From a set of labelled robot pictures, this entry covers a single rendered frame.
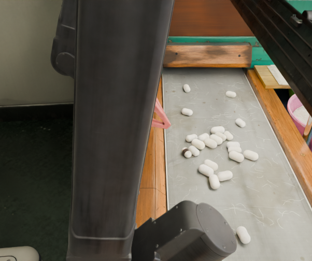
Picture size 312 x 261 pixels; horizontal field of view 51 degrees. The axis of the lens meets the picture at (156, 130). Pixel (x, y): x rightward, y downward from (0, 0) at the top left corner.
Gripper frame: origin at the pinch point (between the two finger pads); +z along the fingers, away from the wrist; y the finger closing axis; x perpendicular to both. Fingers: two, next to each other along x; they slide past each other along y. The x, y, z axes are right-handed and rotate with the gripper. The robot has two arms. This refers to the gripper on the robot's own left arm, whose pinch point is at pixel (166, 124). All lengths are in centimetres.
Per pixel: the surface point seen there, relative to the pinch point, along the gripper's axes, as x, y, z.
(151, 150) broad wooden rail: 9.3, 2.3, 3.6
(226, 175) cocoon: -1.1, -5.6, 16.8
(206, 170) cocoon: 1.7, -4.1, 13.5
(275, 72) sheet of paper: -19, 41, 35
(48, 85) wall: 92, 130, -15
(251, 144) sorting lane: -5.8, 7.5, 25.0
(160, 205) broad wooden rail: 8.9, -14.0, 5.7
